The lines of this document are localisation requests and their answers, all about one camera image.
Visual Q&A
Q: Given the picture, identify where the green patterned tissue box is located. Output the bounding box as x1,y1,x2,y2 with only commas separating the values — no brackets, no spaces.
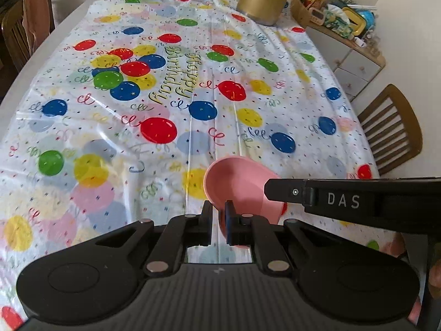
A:
323,4,354,40

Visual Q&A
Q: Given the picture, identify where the wooden chair with towel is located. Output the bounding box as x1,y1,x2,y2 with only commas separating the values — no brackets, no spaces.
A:
1,0,55,73

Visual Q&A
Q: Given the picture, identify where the blue globe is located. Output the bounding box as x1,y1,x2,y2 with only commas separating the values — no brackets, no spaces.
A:
356,9,375,30

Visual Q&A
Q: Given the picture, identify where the white drawer cabinet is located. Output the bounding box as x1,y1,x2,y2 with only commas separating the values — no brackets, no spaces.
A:
306,25,386,101

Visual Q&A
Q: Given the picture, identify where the balloon pattern tablecloth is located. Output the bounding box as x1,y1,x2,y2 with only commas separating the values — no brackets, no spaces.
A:
1,0,378,330

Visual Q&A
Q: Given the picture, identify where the pink towel on chair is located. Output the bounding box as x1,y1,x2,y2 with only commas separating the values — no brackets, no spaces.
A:
22,0,53,55

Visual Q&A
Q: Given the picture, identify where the small pink heart bowl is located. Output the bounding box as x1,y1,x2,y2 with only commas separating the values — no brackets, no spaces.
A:
203,156,287,235

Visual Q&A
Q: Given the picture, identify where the wooden chair right side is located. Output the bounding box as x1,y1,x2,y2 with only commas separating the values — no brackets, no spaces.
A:
358,84,423,176

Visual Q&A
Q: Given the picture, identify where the small digital timer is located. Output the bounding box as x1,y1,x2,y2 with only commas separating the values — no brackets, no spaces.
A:
308,7,325,25

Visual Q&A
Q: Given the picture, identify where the person's right hand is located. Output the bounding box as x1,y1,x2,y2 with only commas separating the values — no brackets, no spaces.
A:
408,255,440,330

